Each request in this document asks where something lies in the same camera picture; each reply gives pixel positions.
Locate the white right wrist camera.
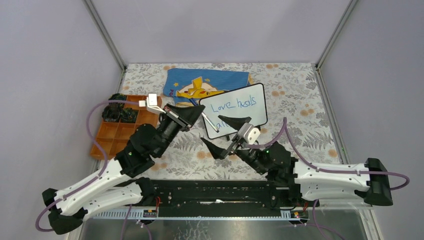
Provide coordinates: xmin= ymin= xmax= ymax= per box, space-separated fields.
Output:
xmin=237 ymin=122 xmax=261 ymax=145

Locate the black framed whiteboard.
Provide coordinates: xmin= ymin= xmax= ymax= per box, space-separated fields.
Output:
xmin=199 ymin=83 xmax=268 ymax=140

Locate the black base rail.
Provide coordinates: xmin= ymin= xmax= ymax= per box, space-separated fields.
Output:
xmin=135 ymin=179 xmax=315 ymax=210

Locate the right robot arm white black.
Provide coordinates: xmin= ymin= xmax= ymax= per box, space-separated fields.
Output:
xmin=202 ymin=115 xmax=393 ymax=206

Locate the dark green scrunchie top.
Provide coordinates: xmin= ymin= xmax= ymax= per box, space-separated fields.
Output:
xmin=108 ymin=93 xmax=127 ymax=101

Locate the dark green scrunchie right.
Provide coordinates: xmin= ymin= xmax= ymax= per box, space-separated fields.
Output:
xmin=120 ymin=107 xmax=139 ymax=124

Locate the aluminium frame post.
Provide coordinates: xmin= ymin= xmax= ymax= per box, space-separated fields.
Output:
xmin=82 ymin=0 xmax=127 ymax=72
xmin=315 ymin=0 xmax=359 ymax=70

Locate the right aluminium frame post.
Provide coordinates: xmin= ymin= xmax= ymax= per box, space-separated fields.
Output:
xmin=315 ymin=0 xmax=359 ymax=70

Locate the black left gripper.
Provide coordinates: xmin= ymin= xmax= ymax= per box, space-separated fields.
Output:
xmin=154 ymin=104 xmax=205 ymax=158

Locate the blue marker cap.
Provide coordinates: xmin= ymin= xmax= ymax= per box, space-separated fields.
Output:
xmin=188 ymin=98 xmax=199 ymax=106

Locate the left aluminium frame post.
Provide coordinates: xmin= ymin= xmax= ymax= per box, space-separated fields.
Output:
xmin=82 ymin=0 xmax=127 ymax=72

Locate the white marker pen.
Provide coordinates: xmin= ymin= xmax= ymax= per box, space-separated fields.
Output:
xmin=201 ymin=112 xmax=220 ymax=133

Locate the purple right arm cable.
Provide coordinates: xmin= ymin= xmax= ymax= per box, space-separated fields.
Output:
xmin=248 ymin=116 xmax=411 ymax=191

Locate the blue pikachu cloth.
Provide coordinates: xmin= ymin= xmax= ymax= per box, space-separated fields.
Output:
xmin=162 ymin=68 xmax=252 ymax=107

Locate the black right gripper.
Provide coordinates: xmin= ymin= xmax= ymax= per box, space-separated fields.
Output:
xmin=200 ymin=115 xmax=268 ymax=175

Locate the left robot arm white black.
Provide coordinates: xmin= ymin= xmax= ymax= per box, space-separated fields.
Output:
xmin=42 ymin=104 xmax=205 ymax=235

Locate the floral tablecloth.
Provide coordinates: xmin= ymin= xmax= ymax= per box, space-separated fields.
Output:
xmin=120 ymin=63 xmax=341 ymax=180

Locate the orange compartment tray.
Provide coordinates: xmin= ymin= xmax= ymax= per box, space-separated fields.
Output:
xmin=90 ymin=95 xmax=159 ymax=160

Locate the dark green scrunchie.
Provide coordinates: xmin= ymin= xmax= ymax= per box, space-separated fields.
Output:
xmin=120 ymin=107 xmax=139 ymax=124
xmin=108 ymin=93 xmax=127 ymax=101

